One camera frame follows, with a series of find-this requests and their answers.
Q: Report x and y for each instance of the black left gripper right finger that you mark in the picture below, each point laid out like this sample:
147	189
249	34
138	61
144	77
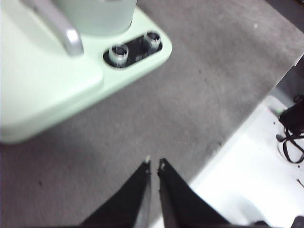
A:
183	209

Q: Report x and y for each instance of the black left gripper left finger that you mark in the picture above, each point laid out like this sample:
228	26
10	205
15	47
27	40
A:
123	209

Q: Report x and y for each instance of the mint green hinged grill lid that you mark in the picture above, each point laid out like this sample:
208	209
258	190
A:
42	78

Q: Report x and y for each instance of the mint green breakfast maker base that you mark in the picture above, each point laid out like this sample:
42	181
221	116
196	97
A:
133	71

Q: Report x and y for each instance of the silver control knob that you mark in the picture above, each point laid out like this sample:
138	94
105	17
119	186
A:
152	39
118	53

